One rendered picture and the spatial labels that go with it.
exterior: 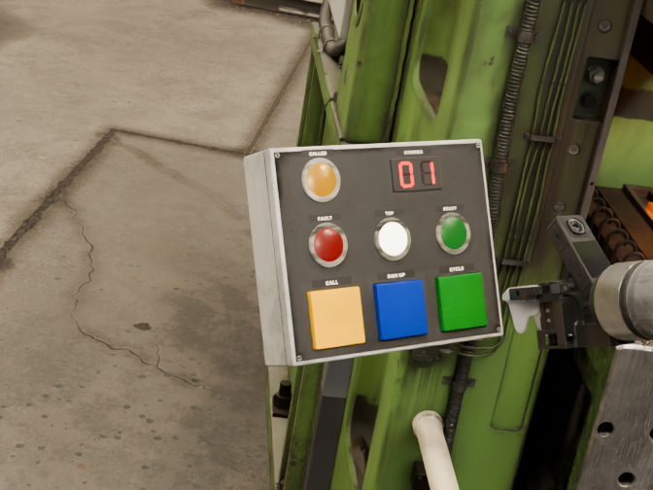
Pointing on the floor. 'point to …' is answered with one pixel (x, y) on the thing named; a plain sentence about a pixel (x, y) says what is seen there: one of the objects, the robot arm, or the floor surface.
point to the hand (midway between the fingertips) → (510, 291)
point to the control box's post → (327, 423)
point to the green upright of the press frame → (514, 368)
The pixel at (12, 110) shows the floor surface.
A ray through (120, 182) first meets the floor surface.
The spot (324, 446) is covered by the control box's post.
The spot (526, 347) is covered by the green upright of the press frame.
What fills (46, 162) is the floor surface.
